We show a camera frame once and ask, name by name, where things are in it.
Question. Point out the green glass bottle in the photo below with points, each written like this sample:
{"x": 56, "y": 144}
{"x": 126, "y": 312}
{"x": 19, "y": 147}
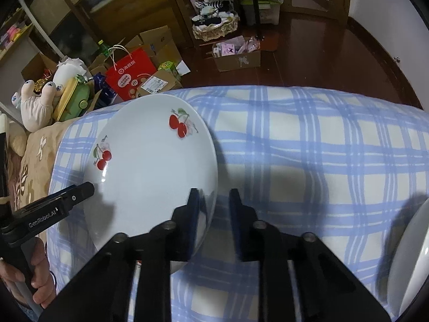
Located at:
{"x": 103, "y": 48}

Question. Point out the wooden corner shelf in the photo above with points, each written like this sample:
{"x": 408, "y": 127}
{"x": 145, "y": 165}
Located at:
{"x": 181, "y": 6}

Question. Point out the blue plaid cloth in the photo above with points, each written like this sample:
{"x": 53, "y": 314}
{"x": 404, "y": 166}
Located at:
{"x": 301, "y": 147}

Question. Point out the small green box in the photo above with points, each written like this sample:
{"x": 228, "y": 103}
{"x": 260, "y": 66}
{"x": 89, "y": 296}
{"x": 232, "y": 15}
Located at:
{"x": 169, "y": 68}

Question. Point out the wooden wardrobe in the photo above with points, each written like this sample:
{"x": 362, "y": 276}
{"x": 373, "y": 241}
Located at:
{"x": 134, "y": 13}

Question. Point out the labelled cardboard box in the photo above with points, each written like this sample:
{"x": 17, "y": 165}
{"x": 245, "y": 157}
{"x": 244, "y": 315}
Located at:
{"x": 157, "y": 84}

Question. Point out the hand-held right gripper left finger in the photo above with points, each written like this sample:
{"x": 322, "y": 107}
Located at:
{"x": 187, "y": 228}

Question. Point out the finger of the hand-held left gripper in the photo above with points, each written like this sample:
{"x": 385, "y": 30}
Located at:
{"x": 3, "y": 167}
{"x": 78, "y": 193}

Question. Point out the row of pink figurines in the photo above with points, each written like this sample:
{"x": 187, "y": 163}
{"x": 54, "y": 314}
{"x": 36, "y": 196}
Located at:
{"x": 13, "y": 33}

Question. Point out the white cherry print plate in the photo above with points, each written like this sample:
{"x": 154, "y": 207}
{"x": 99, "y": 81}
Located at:
{"x": 150, "y": 161}

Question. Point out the white fluffy plush toy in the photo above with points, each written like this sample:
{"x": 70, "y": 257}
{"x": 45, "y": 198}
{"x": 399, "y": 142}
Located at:
{"x": 72, "y": 68}

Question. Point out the yellow green plush toy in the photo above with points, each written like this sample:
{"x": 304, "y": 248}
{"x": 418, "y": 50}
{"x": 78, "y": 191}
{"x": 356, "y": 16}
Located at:
{"x": 73, "y": 99}

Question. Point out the small black side table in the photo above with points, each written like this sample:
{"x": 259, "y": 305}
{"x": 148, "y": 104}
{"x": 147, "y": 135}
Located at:
{"x": 256, "y": 6}

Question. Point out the red paper shopping bag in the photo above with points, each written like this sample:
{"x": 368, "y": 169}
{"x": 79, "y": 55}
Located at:
{"x": 129, "y": 73}

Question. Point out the dark blue bag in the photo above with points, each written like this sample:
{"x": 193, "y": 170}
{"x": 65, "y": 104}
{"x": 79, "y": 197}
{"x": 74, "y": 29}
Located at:
{"x": 104, "y": 89}

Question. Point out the person's left hand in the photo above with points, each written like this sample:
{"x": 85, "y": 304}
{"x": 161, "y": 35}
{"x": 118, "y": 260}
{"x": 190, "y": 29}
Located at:
{"x": 43, "y": 275}

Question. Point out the white pole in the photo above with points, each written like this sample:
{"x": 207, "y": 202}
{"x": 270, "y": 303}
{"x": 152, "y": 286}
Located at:
{"x": 42, "y": 30}

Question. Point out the wicker basket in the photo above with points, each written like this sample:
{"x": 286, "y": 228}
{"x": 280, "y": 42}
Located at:
{"x": 216, "y": 30}

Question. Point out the striped plush toys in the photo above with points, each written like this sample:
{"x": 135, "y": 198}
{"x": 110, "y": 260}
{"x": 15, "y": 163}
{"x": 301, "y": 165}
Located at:
{"x": 211, "y": 8}

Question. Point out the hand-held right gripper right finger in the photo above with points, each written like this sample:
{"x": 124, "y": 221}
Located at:
{"x": 238, "y": 228}

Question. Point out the open cardboard box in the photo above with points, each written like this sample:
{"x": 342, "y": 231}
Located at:
{"x": 161, "y": 45}
{"x": 33, "y": 67}

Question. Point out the beige plush toy blue paws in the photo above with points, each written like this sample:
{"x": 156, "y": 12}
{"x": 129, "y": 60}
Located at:
{"x": 37, "y": 107}

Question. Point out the wooden wall shelf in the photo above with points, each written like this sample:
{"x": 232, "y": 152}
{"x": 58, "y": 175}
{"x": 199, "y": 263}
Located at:
{"x": 20, "y": 45}

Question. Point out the cardboard box of pink packets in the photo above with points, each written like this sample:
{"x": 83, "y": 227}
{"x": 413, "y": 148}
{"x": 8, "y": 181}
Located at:
{"x": 239, "y": 61}

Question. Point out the large plain white bowl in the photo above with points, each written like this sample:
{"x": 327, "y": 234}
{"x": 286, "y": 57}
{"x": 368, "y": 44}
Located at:
{"x": 409, "y": 258}

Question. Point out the clear plastic storage box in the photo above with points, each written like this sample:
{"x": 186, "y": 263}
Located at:
{"x": 268, "y": 3}

